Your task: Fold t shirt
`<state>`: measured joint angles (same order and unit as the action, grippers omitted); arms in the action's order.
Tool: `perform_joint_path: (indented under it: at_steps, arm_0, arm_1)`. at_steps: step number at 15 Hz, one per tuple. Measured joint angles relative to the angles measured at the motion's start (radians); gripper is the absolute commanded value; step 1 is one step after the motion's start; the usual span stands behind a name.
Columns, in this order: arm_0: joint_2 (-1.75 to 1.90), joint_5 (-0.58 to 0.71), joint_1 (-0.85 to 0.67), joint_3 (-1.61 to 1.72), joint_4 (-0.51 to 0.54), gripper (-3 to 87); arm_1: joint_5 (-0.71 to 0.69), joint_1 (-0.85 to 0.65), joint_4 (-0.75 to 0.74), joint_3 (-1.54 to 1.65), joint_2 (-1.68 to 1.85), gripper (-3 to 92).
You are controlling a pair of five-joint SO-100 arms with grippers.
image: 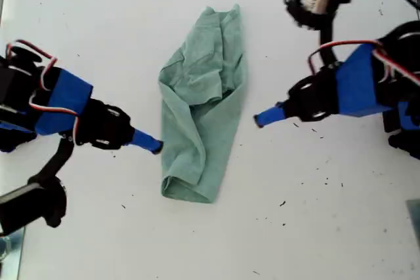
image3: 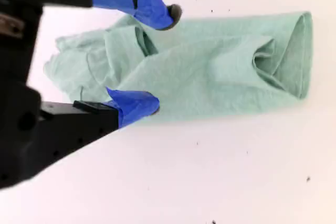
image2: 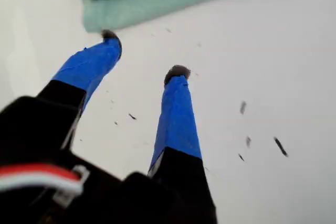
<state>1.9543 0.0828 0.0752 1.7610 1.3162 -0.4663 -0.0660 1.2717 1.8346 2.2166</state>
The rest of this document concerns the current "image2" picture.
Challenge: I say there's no red white servo wire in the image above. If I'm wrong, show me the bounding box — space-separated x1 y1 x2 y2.
0 165 89 209

